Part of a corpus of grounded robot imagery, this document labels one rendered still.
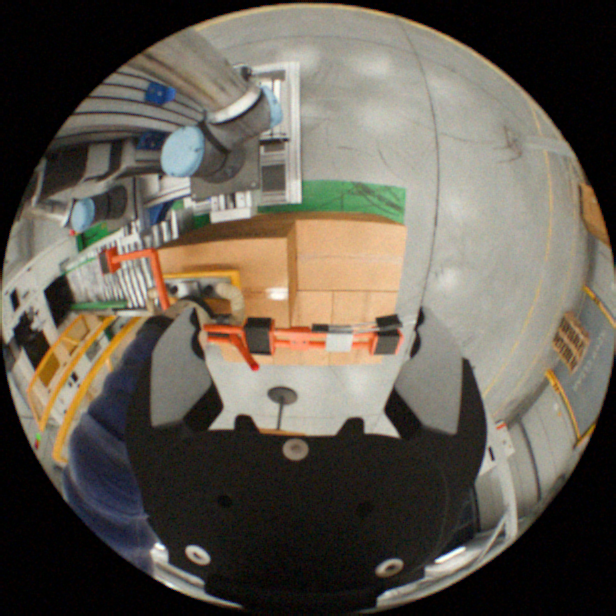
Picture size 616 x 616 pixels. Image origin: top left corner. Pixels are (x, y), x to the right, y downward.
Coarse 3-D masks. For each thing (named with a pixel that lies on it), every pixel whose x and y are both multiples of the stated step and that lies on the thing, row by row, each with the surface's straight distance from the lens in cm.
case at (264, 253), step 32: (256, 224) 108; (288, 224) 101; (160, 256) 94; (192, 256) 84; (224, 256) 78; (256, 256) 74; (288, 256) 76; (256, 288) 79; (288, 288) 78; (288, 320) 83
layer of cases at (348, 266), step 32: (224, 224) 128; (320, 224) 110; (352, 224) 111; (384, 224) 116; (320, 256) 114; (352, 256) 115; (384, 256) 120; (320, 288) 121; (352, 288) 122; (384, 288) 127; (320, 320) 131; (352, 320) 133; (224, 352) 164; (288, 352) 149; (320, 352) 148; (352, 352) 151
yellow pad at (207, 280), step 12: (168, 276) 77; (180, 276) 74; (192, 276) 71; (204, 276) 69; (216, 276) 67; (228, 276) 65; (168, 288) 79; (204, 288) 67; (216, 288) 68; (240, 288) 67; (216, 300) 71; (228, 300) 69
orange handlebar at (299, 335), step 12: (132, 252) 69; (144, 252) 64; (156, 252) 62; (156, 264) 62; (156, 276) 63; (168, 300) 67; (204, 324) 63; (216, 324) 62; (300, 336) 56; (312, 336) 56; (324, 336) 56; (360, 336) 58; (372, 336) 59; (300, 348) 58; (324, 348) 59; (360, 348) 61
